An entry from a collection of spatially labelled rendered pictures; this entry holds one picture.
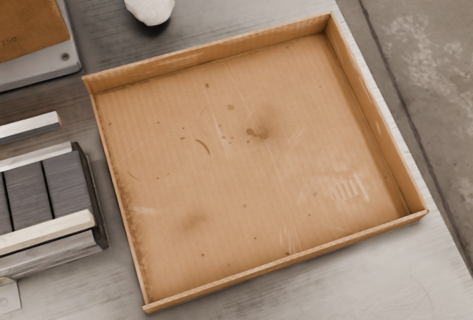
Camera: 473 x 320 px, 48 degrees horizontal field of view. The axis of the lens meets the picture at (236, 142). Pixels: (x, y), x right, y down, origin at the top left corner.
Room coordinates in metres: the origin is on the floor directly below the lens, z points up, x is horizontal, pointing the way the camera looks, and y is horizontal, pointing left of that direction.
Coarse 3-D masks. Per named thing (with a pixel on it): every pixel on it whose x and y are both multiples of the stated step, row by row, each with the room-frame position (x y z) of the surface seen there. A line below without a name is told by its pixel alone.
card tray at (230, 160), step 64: (128, 64) 0.30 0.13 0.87; (192, 64) 0.32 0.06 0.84; (256, 64) 0.34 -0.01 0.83; (320, 64) 0.34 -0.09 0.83; (128, 128) 0.23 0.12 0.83; (192, 128) 0.24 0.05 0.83; (256, 128) 0.25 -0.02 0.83; (320, 128) 0.26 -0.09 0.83; (384, 128) 0.25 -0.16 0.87; (128, 192) 0.16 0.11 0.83; (192, 192) 0.17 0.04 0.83; (256, 192) 0.18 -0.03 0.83; (320, 192) 0.18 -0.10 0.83; (384, 192) 0.19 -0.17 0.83; (192, 256) 0.10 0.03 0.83; (256, 256) 0.11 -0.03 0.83
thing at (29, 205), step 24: (24, 168) 0.16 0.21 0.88; (48, 168) 0.16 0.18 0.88; (72, 168) 0.17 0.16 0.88; (0, 192) 0.13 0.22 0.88; (24, 192) 0.14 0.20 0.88; (48, 192) 0.14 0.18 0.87; (72, 192) 0.14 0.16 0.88; (0, 216) 0.11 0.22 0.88; (24, 216) 0.11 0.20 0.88; (48, 216) 0.11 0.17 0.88
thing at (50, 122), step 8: (24, 120) 0.18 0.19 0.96; (32, 120) 0.18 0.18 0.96; (40, 120) 0.18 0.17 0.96; (48, 120) 0.18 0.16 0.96; (56, 120) 0.18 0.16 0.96; (0, 128) 0.17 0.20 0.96; (8, 128) 0.17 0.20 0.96; (16, 128) 0.17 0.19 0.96; (24, 128) 0.17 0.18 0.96; (32, 128) 0.17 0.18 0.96; (40, 128) 0.17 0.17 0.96; (48, 128) 0.18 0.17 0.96; (56, 128) 0.18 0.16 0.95; (0, 136) 0.16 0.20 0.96; (8, 136) 0.16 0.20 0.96; (16, 136) 0.16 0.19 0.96; (24, 136) 0.17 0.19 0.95; (0, 144) 0.16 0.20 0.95
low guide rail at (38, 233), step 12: (72, 216) 0.11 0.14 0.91; (84, 216) 0.11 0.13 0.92; (36, 228) 0.10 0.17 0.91; (48, 228) 0.10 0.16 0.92; (60, 228) 0.10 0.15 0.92; (72, 228) 0.10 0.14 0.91; (84, 228) 0.10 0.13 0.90; (0, 240) 0.08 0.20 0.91; (12, 240) 0.08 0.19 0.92; (24, 240) 0.08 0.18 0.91; (36, 240) 0.09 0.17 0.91; (48, 240) 0.09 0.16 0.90; (0, 252) 0.07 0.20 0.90
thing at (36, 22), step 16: (0, 0) 0.31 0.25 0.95; (16, 0) 0.32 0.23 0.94; (32, 0) 0.32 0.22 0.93; (48, 0) 0.33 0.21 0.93; (0, 16) 0.30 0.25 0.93; (16, 16) 0.31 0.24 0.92; (32, 16) 0.32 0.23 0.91; (48, 16) 0.33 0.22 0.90; (0, 32) 0.30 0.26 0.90; (16, 32) 0.31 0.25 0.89; (32, 32) 0.32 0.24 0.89; (48, 32) 0.32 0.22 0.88; (64, 32) 0.33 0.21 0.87; (0, 48) 0.30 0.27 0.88; (16, 48) 0.30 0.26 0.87; (32, 48) 0.31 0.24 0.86
